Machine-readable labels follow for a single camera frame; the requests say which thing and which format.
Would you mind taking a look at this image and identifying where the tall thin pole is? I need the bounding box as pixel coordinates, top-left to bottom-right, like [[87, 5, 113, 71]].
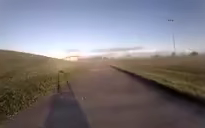
[[171, 32, 177, 57]]

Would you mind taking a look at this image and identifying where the dry flat grass field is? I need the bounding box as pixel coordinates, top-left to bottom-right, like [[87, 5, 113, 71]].
[[107, 54, 205, 105]]

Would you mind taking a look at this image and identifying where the grey asphalt path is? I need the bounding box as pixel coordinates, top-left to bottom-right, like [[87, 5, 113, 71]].
[[0, 59, 205, 128]]

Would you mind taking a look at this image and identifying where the distant dark tree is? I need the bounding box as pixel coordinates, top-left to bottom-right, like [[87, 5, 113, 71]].
[[189, 50, 200, 57]]

